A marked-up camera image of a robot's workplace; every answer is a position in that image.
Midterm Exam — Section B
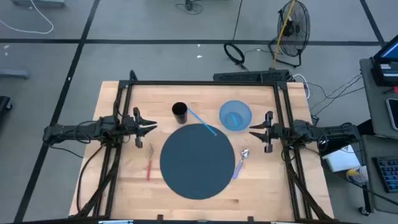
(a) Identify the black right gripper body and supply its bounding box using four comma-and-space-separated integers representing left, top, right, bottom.
264, 111, 284, 154

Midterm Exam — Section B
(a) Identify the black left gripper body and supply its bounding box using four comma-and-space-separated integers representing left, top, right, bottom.
123, 107, 144, 149

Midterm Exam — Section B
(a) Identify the translucent blue plastic bowl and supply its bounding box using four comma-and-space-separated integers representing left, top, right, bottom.
219, 100, 253, 132

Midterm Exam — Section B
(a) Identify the tall black cup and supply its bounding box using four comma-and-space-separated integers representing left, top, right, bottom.
172, 101, 188, 124

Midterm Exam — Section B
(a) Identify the fork with red handle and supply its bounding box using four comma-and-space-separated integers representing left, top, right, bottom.
146, 143, 155, 182

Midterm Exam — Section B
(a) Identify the spoon with purple handle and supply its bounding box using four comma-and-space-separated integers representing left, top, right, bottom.
232, 148, 250, 180

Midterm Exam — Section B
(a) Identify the blue straw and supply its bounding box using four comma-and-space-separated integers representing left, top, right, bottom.
187, 108, 218, 137

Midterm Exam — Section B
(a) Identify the round dark woven placemat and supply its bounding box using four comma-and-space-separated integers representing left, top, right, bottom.
159, 123, 236, 200

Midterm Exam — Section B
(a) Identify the white box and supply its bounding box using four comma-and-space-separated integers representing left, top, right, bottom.
322, 144, 362, 173

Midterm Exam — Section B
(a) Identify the white and yellow bottle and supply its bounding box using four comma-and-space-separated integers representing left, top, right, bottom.
346, 166, 369, 187

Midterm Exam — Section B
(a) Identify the black floor fan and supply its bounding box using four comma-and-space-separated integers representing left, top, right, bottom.
269, 0, 312, 68

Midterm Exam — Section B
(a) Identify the black tablet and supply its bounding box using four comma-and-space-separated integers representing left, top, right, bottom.
386, 98, 398, 132

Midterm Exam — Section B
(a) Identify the black keyboard with blue keys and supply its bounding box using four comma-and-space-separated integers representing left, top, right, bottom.
372, 156, 398, 194

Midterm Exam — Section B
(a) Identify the grey furniture foot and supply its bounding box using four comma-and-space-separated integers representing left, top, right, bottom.
0, 68, 30, 80

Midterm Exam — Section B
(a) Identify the open laptop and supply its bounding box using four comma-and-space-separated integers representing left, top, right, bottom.
369, 40, 398, 88

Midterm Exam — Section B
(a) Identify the short white cable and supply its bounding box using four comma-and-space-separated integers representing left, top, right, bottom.
292, 73, 311, 100

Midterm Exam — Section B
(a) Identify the black metal table frame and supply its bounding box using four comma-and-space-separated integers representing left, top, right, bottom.
70, 70, 335, 222

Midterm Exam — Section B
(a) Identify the coiled black cable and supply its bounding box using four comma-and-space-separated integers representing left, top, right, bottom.
223, 42, 249, 71

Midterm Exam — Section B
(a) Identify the yellow cable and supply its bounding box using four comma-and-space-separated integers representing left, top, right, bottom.
272, 0, 297, 70

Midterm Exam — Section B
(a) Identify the tangled black floor cable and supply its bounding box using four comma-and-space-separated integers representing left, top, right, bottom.
175, 0, 205, 16

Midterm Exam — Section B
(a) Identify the long white floor cable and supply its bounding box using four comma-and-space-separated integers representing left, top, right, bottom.
0, 0, 55, 35

